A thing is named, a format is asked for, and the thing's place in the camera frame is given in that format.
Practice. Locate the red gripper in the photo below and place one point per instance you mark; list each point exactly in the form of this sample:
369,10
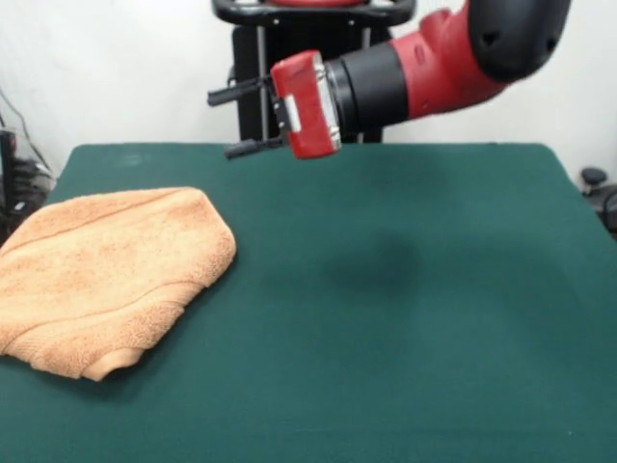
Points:
303,106

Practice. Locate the peach terry towel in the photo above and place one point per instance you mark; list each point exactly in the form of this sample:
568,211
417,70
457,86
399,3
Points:
111,280

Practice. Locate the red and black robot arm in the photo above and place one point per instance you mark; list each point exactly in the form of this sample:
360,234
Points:
434,67

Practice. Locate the red robot base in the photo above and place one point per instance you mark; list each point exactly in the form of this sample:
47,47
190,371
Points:
313,2

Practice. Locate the dark green table cloth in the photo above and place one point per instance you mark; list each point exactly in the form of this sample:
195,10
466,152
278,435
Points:
385,313

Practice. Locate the black box with red mark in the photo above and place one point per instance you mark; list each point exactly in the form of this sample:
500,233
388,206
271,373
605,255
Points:
7,164

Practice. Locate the black bag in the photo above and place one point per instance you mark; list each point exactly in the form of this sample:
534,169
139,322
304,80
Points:
12,217

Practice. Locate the black office chair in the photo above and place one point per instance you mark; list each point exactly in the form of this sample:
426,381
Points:
594,176

